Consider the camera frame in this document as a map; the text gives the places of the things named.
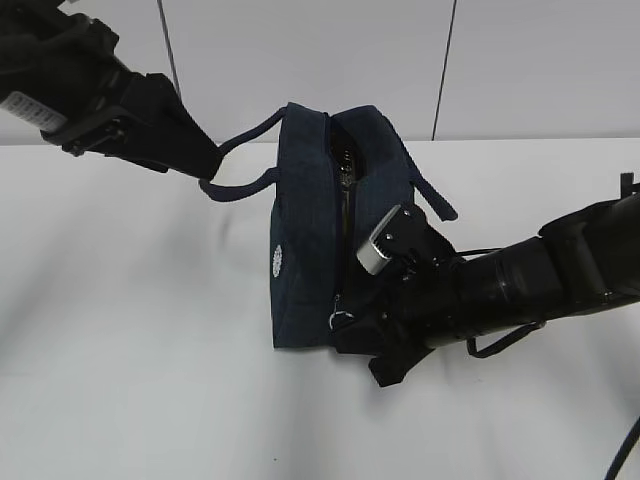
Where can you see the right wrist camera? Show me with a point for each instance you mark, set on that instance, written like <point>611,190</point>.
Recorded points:
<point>371,254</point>

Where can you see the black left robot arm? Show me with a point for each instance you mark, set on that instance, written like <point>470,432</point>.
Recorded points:
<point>60,74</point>

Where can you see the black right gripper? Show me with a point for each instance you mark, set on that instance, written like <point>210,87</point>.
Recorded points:
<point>376,318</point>

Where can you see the dark blue lunch bag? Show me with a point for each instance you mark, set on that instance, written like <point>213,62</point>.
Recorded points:
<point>335,177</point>

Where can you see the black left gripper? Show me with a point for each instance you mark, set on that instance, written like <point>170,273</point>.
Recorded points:
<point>146,124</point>

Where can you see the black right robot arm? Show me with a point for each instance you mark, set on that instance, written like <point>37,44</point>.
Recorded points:
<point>432,295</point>

